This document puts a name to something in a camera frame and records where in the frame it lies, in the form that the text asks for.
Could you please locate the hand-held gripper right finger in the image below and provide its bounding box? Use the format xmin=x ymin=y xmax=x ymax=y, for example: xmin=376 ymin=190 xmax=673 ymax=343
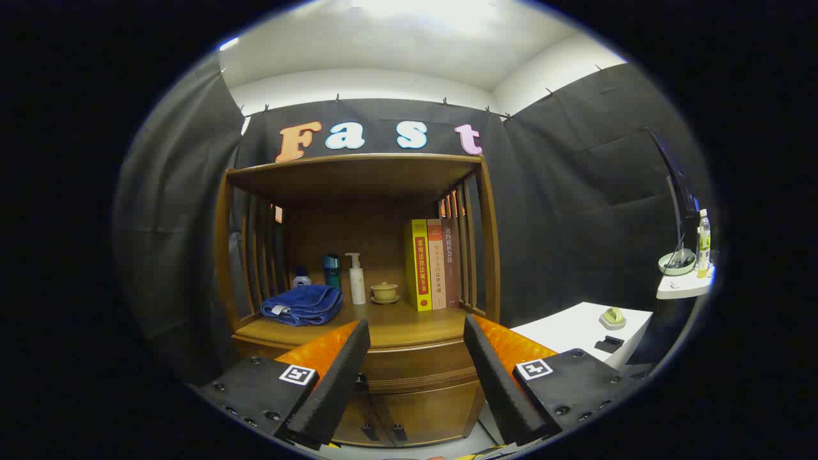
xmin=463 ymin=313 xmax=652 ymax=447

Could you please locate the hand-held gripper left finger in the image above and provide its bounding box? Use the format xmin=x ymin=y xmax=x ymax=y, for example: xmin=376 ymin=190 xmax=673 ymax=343
xmin=195 ymin=318 xmax=371 ymax=451

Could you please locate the wooden drawer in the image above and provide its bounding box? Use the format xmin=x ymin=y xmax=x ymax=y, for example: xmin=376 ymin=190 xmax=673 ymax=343
xmin=231 ymin=335 xmax=486 ymax=394

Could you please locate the wooden cabinet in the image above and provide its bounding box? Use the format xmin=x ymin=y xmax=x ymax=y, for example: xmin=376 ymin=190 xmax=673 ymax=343
xmin=214 ymin=153 xmax=502 ymax=448

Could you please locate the wooden countertop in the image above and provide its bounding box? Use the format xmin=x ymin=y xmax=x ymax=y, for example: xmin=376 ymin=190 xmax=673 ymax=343
xmin=235 ymin=300 xmax=474 ymax=349

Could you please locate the white drawer unit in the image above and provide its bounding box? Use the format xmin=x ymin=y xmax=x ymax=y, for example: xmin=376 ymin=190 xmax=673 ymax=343
xmin=510 ymin=302 xmax=654 ymax=371

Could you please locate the blue towel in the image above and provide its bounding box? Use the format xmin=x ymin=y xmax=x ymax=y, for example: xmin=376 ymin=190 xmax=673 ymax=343
xmin=261 ymin=284 xmax=344 ymax=327

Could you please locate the white pump bottle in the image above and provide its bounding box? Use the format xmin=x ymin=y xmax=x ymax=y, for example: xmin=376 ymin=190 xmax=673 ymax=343
xmin=345 ymin=252 xmax=367 ymax=305

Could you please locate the brown book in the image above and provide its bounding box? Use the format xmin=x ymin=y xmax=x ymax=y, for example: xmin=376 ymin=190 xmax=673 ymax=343
xmin=441 ymin=217 xmax=462 ymax=309

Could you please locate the orange and white book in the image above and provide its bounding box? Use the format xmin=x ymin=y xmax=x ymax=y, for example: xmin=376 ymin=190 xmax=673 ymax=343
xmin=426 ymin=219 xmax=447 ymax=311

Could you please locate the thick yellow book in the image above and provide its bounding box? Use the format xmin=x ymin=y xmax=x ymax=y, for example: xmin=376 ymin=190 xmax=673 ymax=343
xmin=405 ymin=219 xmax=433 ymax=312

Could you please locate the green bowl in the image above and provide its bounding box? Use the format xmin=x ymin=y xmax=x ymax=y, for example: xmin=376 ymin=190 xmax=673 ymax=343
xmin=658 ymin=250 xmax=697 ymax=277

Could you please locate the white shelf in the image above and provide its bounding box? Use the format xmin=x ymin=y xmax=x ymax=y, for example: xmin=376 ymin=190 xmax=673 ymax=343
xmin=656 ymin=265 xmax=715 ymax=301

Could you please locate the green drink bottle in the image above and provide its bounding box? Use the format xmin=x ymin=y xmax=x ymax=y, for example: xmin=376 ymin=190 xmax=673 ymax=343
xmin=697 ymin=209 xmax=712 ymax=279

